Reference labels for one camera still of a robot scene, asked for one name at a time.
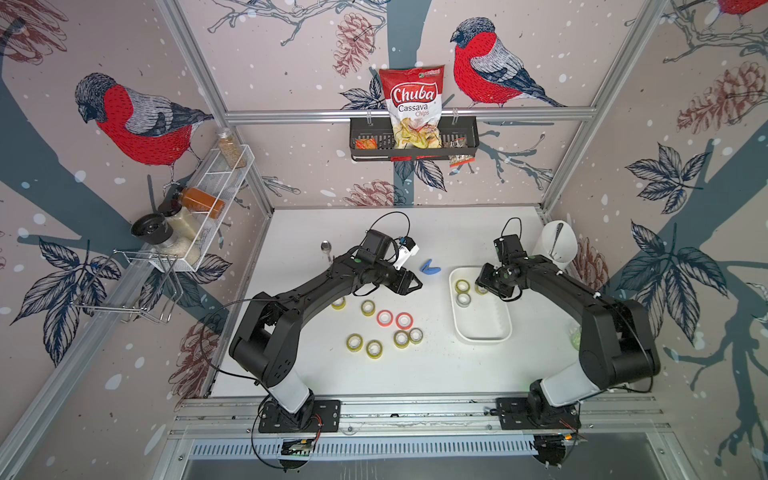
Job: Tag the orange spice bottle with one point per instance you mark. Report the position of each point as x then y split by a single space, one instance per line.
199 201

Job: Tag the Chuba cassava chips bag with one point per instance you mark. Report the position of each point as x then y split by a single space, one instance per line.
413 99

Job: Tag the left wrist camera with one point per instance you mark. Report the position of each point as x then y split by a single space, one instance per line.
375 247

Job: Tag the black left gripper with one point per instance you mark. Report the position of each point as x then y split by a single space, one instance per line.
401 286

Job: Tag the yellow tape roll front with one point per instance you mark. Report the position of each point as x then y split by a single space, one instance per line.
463 300

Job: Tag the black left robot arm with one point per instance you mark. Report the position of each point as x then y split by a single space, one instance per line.
266 342

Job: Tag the glass grain spice jar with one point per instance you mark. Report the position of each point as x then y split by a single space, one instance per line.
230 149

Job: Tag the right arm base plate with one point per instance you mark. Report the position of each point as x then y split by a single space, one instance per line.
519 413

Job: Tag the red tape roll left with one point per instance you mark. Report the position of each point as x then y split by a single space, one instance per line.
385 318

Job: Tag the green translucent cup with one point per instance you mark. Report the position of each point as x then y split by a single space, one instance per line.
575 337

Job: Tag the yellow tape roll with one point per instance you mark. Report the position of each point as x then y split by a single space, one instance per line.
463 300
355 342
401 339
368 308
339 304
374 349
462 286

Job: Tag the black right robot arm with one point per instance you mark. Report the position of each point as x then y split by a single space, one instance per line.
616 344

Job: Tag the black lid spice jar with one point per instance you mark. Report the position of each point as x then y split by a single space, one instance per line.
152 229

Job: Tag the aluminium front rail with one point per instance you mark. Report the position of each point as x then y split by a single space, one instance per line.
425 415

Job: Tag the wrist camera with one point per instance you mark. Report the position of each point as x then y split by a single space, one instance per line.
509 248
375 247

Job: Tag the Hello Kitty metal spoon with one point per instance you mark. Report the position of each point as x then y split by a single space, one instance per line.
326 248

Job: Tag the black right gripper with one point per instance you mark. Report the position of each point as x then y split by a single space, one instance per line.
482 279

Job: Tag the white utensil holder cup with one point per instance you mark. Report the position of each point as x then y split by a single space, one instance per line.
558 243

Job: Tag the red tape roll right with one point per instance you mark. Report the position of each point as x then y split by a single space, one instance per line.
404 321

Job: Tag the red tape roll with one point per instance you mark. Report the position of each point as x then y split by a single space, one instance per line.
404 321
385 318

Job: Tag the blue tape cutter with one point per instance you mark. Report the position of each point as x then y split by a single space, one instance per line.
428 269

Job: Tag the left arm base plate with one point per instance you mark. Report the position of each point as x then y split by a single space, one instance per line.
313 416

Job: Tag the black wire wall basket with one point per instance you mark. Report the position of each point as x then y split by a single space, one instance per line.
379 139

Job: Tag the white wire spice rack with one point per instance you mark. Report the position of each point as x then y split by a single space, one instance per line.
179 236

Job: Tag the white storage box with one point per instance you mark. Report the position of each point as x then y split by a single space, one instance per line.
487 320

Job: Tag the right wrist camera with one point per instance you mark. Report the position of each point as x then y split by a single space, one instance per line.
509 248

